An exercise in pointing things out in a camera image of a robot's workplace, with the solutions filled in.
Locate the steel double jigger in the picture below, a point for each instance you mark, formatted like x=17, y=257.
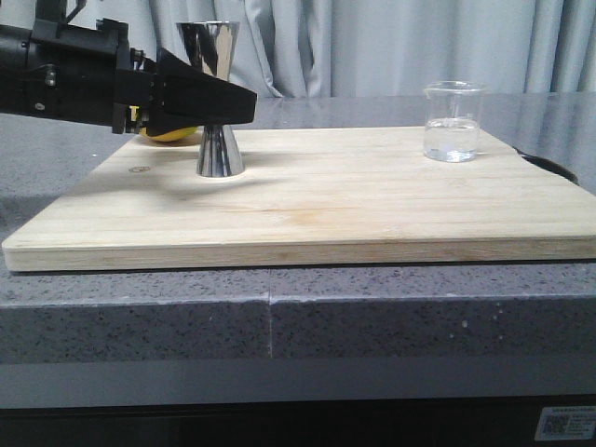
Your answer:
x=210, y=46

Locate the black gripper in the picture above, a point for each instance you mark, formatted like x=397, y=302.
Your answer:
x=93, y=76

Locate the wooden cutting board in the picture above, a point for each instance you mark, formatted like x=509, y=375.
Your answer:
x=308, y=196

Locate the white QR code label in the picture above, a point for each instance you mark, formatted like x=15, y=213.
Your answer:
x=566, y=423

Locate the yellow lemon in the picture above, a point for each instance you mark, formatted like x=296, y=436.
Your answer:
x=171, y=136

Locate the clear glass beaker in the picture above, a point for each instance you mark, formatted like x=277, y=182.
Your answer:
x=452, y=127

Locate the grey curtain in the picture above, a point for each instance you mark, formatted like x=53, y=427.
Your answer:
x=297, y=49

